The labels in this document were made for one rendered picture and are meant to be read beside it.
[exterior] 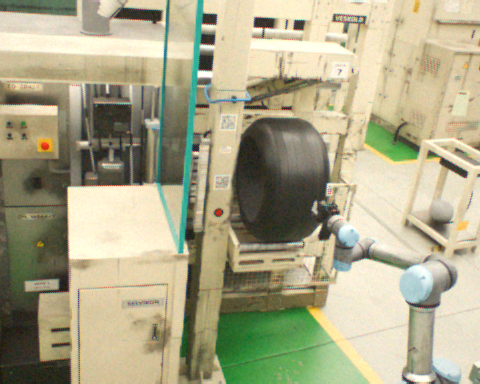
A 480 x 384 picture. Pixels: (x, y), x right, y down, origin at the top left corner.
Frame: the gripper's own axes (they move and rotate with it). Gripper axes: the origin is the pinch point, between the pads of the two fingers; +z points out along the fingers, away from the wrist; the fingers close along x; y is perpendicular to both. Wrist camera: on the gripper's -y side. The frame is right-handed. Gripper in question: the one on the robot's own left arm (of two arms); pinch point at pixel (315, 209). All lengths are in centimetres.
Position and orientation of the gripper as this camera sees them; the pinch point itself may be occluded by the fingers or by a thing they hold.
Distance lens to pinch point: 258.2
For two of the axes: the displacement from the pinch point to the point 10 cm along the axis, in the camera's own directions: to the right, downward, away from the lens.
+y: 0.8, -9.4, -3.3
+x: -9.6, 0.1, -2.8
